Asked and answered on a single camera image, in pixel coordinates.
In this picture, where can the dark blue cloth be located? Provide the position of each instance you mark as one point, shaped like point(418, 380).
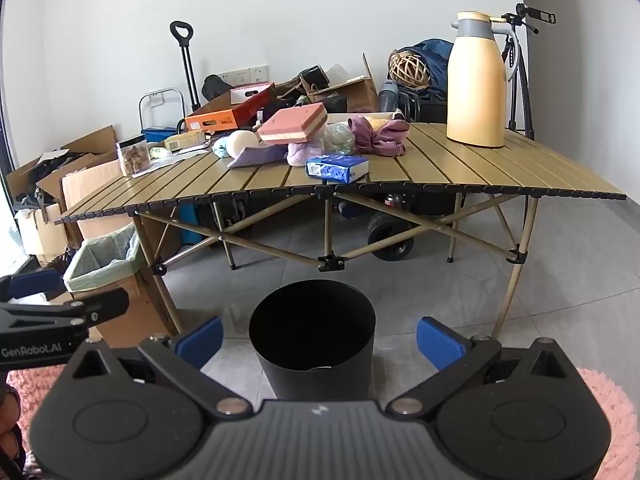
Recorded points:
point(435, 60)

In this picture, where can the cluttered open cardboard box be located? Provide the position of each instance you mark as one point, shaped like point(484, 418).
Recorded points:
point(30, 175)

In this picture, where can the white wall socket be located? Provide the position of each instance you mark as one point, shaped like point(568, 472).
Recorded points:
point(242, 76)
point(259, 74)
point(226, 78)
point(157, 100)

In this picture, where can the white paper sheet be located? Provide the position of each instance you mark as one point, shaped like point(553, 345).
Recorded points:
point(187, 152)

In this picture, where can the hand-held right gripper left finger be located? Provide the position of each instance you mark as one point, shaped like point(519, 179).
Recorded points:
point(202, 342)

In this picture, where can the black suitcase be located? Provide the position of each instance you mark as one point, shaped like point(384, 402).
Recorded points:
point(430, 110)

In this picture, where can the cardboard box with plastic liner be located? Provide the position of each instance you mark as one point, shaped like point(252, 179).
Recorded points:
point(125, 320)

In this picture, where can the plush toy with purple bow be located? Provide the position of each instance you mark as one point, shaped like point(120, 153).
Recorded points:
point(380, 137)

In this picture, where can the black tripod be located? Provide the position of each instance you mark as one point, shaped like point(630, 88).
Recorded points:
point(522, 90)

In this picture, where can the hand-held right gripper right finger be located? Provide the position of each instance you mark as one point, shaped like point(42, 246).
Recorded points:
point(440, 342)

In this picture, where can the white metal tube frame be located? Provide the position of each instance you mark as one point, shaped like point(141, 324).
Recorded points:
point(160, 90)

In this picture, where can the pink fluffy rug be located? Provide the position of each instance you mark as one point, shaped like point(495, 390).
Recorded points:
point(615, 420)

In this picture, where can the tan folding table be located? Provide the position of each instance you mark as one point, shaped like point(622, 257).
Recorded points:
point(450, 170)

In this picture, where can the clear snack jar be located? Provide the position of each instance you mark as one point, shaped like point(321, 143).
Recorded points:
point(134, 157)

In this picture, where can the blue white tissue box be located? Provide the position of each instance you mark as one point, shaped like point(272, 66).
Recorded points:
point(337, 167)

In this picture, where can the flat cardboard flap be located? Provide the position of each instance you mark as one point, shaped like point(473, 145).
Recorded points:
point(95, 140)

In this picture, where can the grey blue water bottle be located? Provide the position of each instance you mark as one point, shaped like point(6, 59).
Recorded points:
point(387, 97)

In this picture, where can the orange long box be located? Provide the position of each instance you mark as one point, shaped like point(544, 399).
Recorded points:
point(220, 119)

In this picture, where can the light blue plush toy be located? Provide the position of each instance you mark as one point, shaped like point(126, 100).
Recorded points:
point(220, 148)

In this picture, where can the black backpack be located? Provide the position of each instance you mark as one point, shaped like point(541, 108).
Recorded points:
point(335, 104)

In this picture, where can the small pale yellow box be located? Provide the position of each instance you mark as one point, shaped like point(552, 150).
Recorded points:
point(185, 141)

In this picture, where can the crumpled clear plastic bag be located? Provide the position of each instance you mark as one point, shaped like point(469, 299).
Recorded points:
point(340, 137)

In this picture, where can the black round bag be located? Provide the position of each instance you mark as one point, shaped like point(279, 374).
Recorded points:
point(216, 87)

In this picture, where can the yellow thermos jug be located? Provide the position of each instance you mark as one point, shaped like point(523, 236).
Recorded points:
point(475, 90)

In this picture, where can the black pouch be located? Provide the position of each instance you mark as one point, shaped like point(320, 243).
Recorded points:
point(315, 77)

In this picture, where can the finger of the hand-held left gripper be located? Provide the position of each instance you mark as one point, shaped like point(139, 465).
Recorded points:
point(107, 302)
point(35, 282)

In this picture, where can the large plain cardboard box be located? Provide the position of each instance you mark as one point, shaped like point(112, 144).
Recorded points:
point(95, 185)

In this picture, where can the person's left hand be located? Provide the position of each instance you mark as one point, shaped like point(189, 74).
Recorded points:
point(7, 442)

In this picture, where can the black round bin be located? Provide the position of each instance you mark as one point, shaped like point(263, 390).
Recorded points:
point(320, 380)

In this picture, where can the small blue box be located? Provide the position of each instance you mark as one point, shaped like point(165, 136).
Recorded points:
point(157, 135)

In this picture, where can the pink block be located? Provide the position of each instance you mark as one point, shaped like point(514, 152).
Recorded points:
point(290, 122)

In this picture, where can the woven rattan ball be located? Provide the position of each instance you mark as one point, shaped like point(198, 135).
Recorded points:
point(410, 70)

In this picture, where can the open brown cardboard box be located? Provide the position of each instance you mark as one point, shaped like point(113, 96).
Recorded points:
point(357, 95)

